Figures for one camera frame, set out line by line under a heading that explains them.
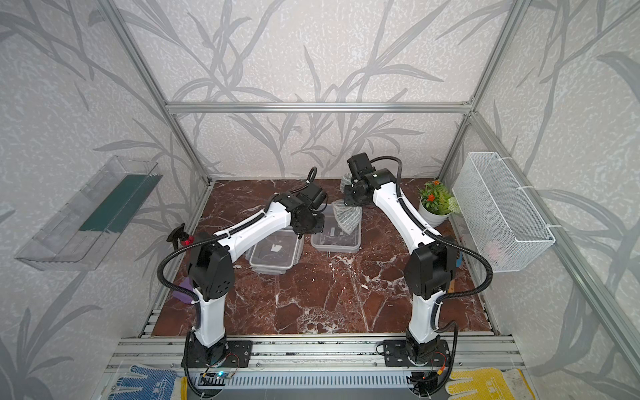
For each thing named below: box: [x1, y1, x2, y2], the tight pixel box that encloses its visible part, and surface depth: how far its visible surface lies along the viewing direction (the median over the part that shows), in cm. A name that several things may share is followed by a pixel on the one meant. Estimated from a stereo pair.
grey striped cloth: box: [331, 199, 363, 235], surface depth 86 cm
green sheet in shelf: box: [79, 173, 164, 234], surface depth 70 cm
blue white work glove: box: [108, 364, 187, 400], surface depth 69 cm
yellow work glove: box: [445, 367, 536, 400], surface depth 70 cm
